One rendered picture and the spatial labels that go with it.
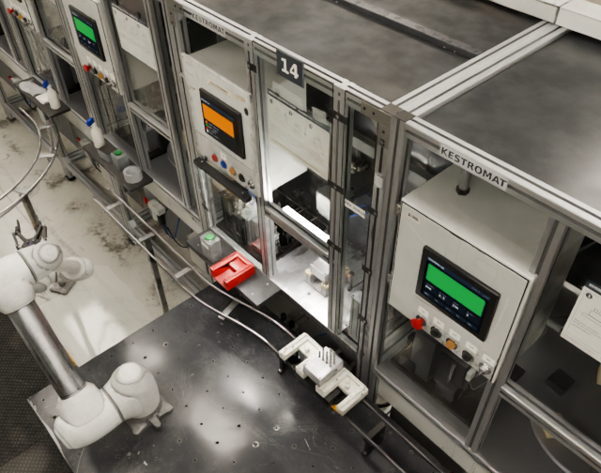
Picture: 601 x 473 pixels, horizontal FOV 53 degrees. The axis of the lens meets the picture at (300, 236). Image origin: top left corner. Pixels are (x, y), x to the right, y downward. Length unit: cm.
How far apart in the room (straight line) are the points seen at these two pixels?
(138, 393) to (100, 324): 150
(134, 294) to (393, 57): 255
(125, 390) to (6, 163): 331
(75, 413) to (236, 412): 62
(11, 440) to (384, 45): 269
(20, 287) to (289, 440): 116
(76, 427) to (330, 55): 158
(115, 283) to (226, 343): 148
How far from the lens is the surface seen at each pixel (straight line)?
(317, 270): 254
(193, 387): 265
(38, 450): 349
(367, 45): 199
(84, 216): 462
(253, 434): 250
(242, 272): 263
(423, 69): 188
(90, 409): 240
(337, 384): 239
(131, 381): 239
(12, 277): 228
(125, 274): 410
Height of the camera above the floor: 289
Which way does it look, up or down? 44 degrees down
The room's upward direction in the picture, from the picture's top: 1 degrees counter-clockwise
